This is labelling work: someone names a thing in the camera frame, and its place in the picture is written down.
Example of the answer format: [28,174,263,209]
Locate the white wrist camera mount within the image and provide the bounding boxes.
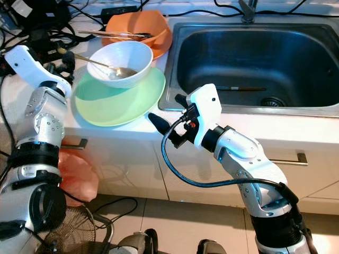
[4,45,72,98]
[185,84,222,150]

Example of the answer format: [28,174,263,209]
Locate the sink drain strainer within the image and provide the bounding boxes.
[261,97,287,108]

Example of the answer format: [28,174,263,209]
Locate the chrome faucet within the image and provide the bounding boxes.
[238,0,260,25]

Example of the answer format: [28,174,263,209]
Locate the light green plate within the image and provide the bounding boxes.
[74,66,166,128]

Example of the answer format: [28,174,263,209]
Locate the robot right leg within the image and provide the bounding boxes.
[196,239,228,254]

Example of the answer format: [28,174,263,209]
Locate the metal cabinet handle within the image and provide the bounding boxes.
[270,152,309,167]
[64,138,88,150]

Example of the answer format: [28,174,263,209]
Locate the black electronics box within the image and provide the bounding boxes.
[5,0,70,32]

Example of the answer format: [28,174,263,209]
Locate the white kitchen cabinet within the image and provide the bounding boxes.
[0,114,339,215]

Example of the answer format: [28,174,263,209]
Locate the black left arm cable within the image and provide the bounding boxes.
[0,90,15,180]

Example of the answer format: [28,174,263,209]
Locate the stainless steel sink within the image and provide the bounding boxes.
[159,21,339,115]

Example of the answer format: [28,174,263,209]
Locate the orange bowl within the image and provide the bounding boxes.
[105,10,173,60]

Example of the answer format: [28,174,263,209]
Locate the white ribbed ceramic bowl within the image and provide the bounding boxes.
[87,41,154,89]

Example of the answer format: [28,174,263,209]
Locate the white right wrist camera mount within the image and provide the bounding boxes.
[185,84,222,150]

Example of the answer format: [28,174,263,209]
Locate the black floor cable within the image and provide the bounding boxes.
[85,197,138,224]

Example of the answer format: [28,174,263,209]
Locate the black power adapter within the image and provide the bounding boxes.
[101,5,138,17]

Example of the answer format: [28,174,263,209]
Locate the wooden chopstick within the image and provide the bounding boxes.
[85,33,153,41]
[79,29,148,37]

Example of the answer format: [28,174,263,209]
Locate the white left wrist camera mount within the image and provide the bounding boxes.
[4,45,72,98]

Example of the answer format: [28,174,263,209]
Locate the long-handled metal spoon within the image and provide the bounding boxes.
[57,48,138,79]

